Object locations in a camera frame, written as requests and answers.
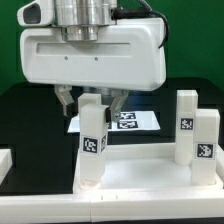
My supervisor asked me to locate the white front rail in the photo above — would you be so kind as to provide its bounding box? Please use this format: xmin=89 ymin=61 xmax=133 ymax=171
xmin=0 ymin=190 xmax=224 ymax=224

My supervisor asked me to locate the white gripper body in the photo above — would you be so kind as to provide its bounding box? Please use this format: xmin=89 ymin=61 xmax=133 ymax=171
xmin=20 ymin=18 xmax=166 ymax=91

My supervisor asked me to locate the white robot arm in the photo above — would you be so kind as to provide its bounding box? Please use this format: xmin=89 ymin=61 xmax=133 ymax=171
xmin=17 ymin=0 xmax=169 ymax=122

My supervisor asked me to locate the white block left edge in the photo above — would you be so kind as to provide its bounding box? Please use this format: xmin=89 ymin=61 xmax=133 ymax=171
xmin=0 ymin=149 xmax=12 ymax=184

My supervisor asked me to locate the white marker sheet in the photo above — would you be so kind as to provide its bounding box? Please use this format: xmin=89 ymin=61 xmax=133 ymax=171
xmin=67 ymin=110 xmax=161 ymax=134

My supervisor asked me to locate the white desk tabletop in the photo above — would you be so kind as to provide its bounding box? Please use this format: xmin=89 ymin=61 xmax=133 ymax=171
xmin=73 ymin=143 xmax=223 ymax=192

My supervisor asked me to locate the grey braided cable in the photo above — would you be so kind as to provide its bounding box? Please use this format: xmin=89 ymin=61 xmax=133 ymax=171
xmin=111 ymin=0 xmax=171 ymax=49

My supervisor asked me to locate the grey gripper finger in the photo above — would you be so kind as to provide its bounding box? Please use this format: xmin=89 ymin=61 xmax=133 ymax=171
xmin=106 ymin=89 xmax=129 ymax=123
xmin=54 ymin=85 xmax=76 ymax=117

